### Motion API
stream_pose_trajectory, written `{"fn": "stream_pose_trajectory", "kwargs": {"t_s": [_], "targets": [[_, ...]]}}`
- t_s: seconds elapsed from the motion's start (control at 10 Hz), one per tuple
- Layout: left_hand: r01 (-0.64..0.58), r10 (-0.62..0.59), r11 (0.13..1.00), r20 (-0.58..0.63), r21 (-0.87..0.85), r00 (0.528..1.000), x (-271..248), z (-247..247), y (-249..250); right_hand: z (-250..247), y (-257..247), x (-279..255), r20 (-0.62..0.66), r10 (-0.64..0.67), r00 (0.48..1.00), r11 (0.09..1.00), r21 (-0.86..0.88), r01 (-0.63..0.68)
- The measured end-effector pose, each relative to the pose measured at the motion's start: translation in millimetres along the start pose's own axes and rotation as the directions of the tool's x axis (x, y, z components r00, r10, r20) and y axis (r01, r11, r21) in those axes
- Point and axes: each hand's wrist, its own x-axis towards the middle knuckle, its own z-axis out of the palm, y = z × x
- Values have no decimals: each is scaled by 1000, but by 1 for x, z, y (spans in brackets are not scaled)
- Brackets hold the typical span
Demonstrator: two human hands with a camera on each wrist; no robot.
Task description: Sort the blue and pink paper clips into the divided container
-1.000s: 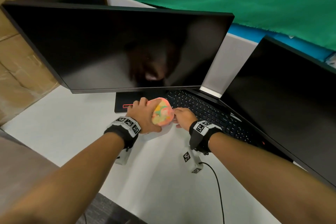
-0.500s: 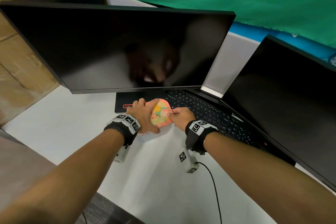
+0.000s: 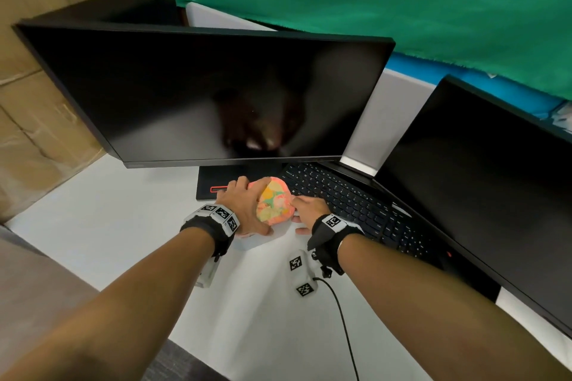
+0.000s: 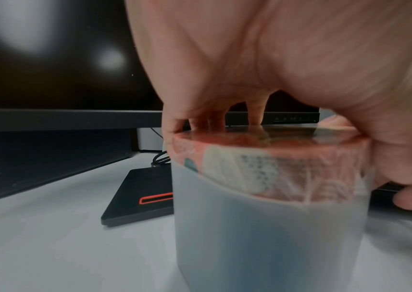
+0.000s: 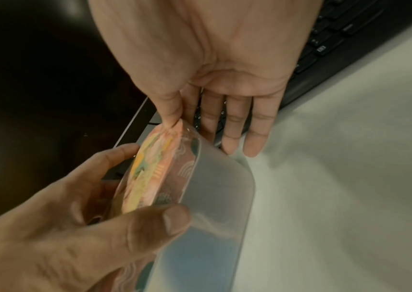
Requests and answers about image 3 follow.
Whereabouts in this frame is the person's right hand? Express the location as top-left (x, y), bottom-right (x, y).
top-left (290, 196), bottom-right (331, 236)

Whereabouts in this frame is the person's left hand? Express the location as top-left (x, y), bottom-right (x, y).
top-left (216, 176), bottom-right (274, 236)

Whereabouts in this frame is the floral orange tin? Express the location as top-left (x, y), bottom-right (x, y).
top-left (247, 176), bottom-right (296, 227)

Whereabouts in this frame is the translucent plastic divided container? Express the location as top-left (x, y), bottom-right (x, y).
top-left (234, 222), bottom-right (294, 251)

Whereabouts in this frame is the person's left forearm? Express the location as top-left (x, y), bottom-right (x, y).
top-left (0, 227), bottom-right (216, 381)

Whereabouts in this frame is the person's right forearm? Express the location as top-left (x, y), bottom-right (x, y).
top-left (337, 234), bottom-right (572, 381)

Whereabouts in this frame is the left wristband with marker tags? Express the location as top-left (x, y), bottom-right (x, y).
top-left (180, 203), bottom-right (241, 261)

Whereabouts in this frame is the wristband with marker tags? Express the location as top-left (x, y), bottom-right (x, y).
top-left (180, 203), bottom-right (241, 261)
top-left (307, 214), bottom-right (365, 279)

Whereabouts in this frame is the right wristband with marker tags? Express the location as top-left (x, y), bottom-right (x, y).
top-left (307, 214), bottom-right (365, 279)

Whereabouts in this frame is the black red-trimmed desk mat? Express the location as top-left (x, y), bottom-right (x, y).
top-left (195, 165), bottom-right (287, 202)

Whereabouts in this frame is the black keyboard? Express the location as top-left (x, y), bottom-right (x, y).
top-left (281, 163), bottom-right (443, 268)

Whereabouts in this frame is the black computer monitor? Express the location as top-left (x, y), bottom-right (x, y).
top-left (12, 21), bottom-right (396, 168)
top-left (373, 74), bottom-right (572, 337)

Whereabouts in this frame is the blue partition panel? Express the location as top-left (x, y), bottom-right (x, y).
top-left (385, 52), bottom-right (566, 120)

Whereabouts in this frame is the brown cardboard sheet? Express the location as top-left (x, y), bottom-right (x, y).
top-left (0, 0), bottom-right (173, 223)

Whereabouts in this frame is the black computer tower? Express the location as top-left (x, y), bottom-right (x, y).
top-left (20, 0), bottom-right (186, 28)

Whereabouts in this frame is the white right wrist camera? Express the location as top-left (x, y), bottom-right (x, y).
top-left (287, 249), bottom-right (319, 298)

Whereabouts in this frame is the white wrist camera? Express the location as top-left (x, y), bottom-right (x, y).
top-left (287, 249), bottom-right (319, 298)
top-left (195, 255), bottom-right (221, 289)

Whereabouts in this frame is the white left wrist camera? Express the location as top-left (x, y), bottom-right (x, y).
top-left (195, 255), bottom-right (221, 289)

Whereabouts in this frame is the black right camera cable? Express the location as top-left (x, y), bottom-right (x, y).
top-left (312, 277), bottom-right (360, 381)

